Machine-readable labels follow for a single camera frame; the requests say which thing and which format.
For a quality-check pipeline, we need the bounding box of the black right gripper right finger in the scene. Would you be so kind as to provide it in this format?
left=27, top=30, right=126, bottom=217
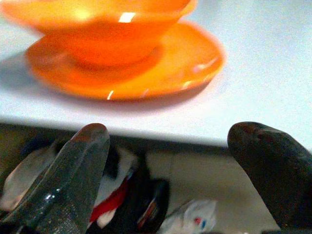
left=227, top=121, right=312, bottom=234

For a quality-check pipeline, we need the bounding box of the black bag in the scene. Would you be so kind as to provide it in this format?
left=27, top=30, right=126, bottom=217
left=107, top=179, right=171, bottom=234

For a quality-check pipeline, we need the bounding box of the orange plastic plate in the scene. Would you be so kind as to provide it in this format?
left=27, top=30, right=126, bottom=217
left=25, top=20, right=226, bottom=102

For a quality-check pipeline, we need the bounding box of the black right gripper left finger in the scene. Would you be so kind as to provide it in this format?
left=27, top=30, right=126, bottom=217
left=0, top=123, right=110, bottom=234

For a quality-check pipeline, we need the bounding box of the white and red cloth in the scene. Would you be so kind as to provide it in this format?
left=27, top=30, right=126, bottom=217
left=89, top=148, right=138, bottom=229

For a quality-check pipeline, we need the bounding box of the orange plastic bowl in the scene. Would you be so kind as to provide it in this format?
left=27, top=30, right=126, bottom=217
left=0, top=0, right=198, bottom=67

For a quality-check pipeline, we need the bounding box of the white cloth with red-blue print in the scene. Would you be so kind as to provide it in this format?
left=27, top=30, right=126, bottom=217
left=158, top=199, right=218, bottom=234

